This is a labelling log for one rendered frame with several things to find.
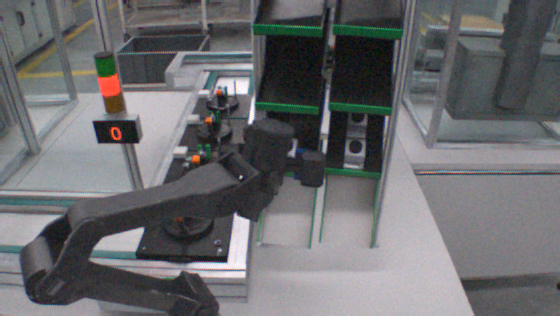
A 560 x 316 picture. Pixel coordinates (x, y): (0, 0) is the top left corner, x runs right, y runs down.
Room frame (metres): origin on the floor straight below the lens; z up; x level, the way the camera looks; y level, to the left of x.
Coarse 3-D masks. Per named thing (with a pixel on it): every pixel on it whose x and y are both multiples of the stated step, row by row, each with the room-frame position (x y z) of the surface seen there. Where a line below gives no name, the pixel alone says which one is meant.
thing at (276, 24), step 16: (272, 0) 0.85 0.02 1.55; (288, 0) 0.85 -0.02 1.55; (304, 0) 0.85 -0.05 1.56; (320, 0) 0.84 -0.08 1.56; (256, 16) 0.78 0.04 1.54; (272, 16) 0.81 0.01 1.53; (288, 16) 0.80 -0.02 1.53; (304, 16) 0.80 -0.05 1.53; (320, 16) 0.80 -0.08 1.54; (256, 32) 0.76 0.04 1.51; (272, 32) 0.75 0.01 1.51; (288, 32) 0.75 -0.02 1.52; (304, 32) 0.74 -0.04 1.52; (320, 32) 0.74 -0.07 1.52
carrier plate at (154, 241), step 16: (160, 224) 0.83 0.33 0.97; (224, 224) 0.83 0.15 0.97; (144, 240) 0.76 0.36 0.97; (160, 240) 0.77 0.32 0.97; (176, 240) 0.77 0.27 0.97; (192, 240) 0.77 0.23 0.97; (208, 240) 0.77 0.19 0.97; (224, 240) 0.77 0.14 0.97; (144, 256) 0.72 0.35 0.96; (160, 256) 0.72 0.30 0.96; (176, 256) 0.71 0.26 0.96; (192, 256) 0.71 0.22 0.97; (208, 256) 0.71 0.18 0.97; (224, 256) 0.71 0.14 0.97
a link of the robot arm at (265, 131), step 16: (256, 128) 0.49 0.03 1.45; (272, 128) 0.51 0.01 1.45; (288, 128) 0.52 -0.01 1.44; (256, 144) 0.49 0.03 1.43; (272, 144) 0.49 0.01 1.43; (288, 144) 0.50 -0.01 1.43; (224, 160) 0.51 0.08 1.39; (240, 160) 0.49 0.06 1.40; (256, 160) 0.48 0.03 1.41; (272, 160) 0.48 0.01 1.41; (256, 176) 0.45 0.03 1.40; (240, 192) 0.44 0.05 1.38; (224, 208) 0.42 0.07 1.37
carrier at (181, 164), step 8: (176, 152) 1.17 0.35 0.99; (184, 152) 1.17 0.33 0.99; (192, 152) 1.20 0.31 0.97; (200, 152) 1.08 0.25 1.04; (208, 152) 1.13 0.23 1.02; (216, 152) 1.20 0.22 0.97; (176, 160) 1.15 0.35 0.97; (184, 160) 1.15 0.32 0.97; (200, 160) 1.08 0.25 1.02; (208, 160) 1.12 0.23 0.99; (168, 168) 1.10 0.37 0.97; (176, 168) 1.10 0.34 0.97; (184, 168) 1.06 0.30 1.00; (192, 168) 1.07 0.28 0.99; (168, 176) 1.06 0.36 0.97; (176, 176) 1.06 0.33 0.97
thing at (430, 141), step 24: (456, 0) 1.40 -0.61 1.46; (456, 24) 1.41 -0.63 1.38; (408, 72) 1.83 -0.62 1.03; (432, 120) 1.41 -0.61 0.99; (432, 144) 1.40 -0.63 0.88; (456, 144) 1.40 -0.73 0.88; (480, 144) 1.40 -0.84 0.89; (504, 144) 1.40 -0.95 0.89; (528, 144) 1.40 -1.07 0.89; (552, 144) 1.40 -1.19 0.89
